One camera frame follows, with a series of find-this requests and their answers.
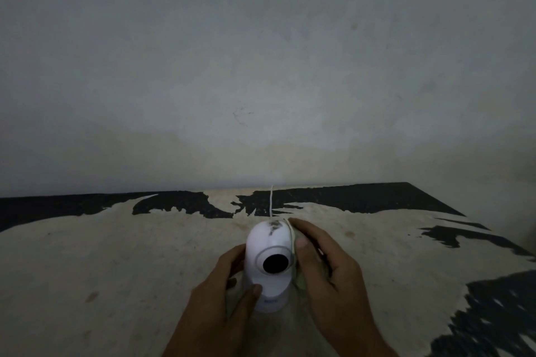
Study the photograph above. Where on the person's right forearm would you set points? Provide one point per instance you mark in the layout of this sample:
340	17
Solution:
360	346

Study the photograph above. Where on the person's left hand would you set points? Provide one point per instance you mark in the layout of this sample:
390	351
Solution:
211	300

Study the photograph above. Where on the person's left thumb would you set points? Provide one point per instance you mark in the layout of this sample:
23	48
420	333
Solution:
250	299

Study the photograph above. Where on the person's right hand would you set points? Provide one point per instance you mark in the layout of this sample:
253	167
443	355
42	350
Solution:
335	285

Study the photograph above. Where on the white security camera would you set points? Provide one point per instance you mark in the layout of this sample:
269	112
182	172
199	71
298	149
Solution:
270	266

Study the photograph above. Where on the person's left forearm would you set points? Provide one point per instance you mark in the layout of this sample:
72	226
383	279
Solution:
188	344

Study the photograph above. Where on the person's right thumb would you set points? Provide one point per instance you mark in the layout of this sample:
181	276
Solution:
304	260

